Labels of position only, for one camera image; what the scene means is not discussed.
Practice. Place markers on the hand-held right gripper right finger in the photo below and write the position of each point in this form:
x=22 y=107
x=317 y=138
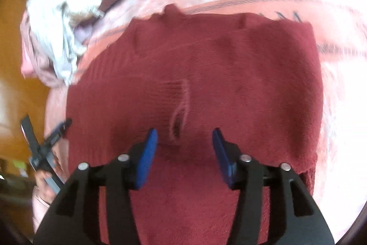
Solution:
x=222 y=159

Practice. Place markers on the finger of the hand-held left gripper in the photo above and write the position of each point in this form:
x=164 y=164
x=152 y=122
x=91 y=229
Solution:
x=29 y=131
x=58 y=131

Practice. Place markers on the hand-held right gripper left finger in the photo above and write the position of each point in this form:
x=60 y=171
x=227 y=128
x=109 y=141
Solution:
x=147 y=159

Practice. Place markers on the dark red knit sweater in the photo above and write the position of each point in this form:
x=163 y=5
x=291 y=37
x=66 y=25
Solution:
x=229 y=75

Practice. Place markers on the person's left forearm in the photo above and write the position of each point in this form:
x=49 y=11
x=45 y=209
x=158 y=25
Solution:
x=40 y=213

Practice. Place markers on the person's left hand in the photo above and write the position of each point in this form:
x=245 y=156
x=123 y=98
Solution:
x=43 y=186

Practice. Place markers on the dusty pink garment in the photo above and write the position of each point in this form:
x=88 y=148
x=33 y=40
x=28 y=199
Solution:
x=46 y=70

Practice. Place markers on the bright pink folded cloth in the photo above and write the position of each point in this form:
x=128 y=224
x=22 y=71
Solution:
x=26 y=64

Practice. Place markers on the white ribbed garment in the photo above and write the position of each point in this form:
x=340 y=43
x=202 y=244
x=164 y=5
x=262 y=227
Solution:
x=57 y=12

